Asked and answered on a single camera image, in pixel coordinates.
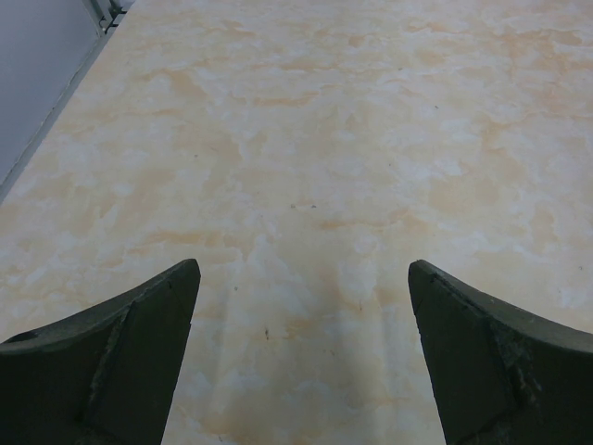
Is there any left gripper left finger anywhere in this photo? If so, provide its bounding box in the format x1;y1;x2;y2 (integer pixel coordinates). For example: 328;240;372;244
1;259;201;444

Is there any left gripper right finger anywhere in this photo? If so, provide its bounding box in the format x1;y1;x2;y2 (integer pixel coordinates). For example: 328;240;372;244
408;261;592;444

